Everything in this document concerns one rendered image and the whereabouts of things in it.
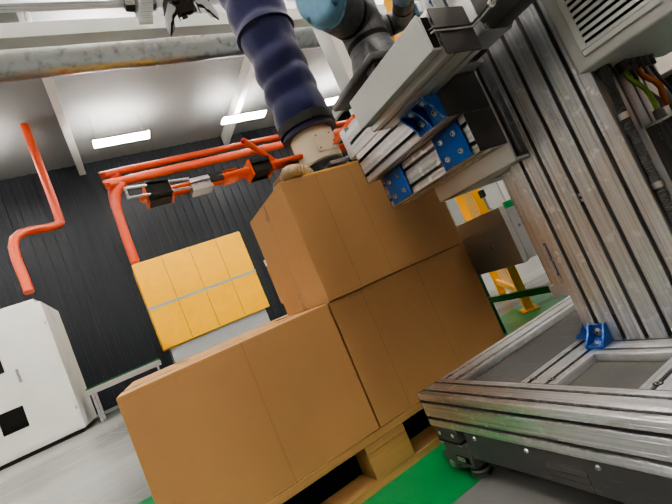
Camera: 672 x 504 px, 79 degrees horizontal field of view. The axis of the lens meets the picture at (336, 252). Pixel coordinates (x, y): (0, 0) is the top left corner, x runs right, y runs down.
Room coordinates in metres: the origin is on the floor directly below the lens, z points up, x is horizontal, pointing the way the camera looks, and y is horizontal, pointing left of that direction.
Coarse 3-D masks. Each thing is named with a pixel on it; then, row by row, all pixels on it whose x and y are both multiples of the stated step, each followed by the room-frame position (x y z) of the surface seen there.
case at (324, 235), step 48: (288, 192) 1.25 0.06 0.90; (336, 192) 1.33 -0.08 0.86; (384, 192) 1.41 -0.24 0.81; (432, 192) 1.51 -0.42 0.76; (288, 240) 1.34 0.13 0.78; (336, 240) 1.29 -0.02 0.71; (384, 240) 1.37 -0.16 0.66; (432, 240) 1.46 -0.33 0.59; (288, 288) 1.49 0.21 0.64; (336, 288) 1.26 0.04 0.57
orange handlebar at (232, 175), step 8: (336, 136) 1.46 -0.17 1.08; (280, 160) 1.45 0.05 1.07; (288, 160) 1.46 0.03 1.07; (296, 160) 1.48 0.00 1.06; (232, 168) 1.37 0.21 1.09; (240, 168) 1.39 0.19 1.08; (248, 168) 1.39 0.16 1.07; (280, 168) 1.50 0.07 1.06; (224, 176) 1.35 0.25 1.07; (232, 176) 1.36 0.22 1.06; (240, 176) 1.42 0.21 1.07; (176, 184) 1.29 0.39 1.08; (184, 184) 1.29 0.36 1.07; (216, 184) 1.38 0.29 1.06; (224, 184) 1.40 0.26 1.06; (176, 192) 1.32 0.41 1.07; (184, 192) 1.33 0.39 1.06; (144, 200) 1.25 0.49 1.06
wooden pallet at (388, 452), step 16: (400, 416) 1.28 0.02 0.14; (384, 432) 1.25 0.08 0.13; (400, 432) 1.27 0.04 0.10; (432, 432) 1.38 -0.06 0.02; (352, 448) 1.20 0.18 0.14; (368, 448) 1.22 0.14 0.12; (384, 448) 1.24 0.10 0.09; (400, 448) 1.26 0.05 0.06; (416, 448) 1.31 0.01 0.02; (432, 448) 1.31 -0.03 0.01; (336, 464) 1.17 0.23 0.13; (368, 464) 1.23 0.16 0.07; (384, 464) 1.23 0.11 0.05; (400, 464) 1.25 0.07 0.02; (304, 480) 1.12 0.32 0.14; (368, 480) 1.24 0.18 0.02; (384, 480) 1.22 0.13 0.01; (288, 496) 1.10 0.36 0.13; (336, 496) 1.23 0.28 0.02; (352, 496) 1.19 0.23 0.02; (368, 496) 1.19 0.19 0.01
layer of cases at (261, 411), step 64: (448, 256) 1.48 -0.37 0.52; (320, 320) 1.23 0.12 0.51; (384, 320) 1.32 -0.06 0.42; (448, 320) 1.43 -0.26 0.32; (192, 384) 1.05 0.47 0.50; (256, 384) 1.12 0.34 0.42; (320, 384) 1.19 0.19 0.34; (384, 384) 1.28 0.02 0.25; (192, 448) 1.02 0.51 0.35; (256, 448) 1.09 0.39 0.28; (320, 448) 1.16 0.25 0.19
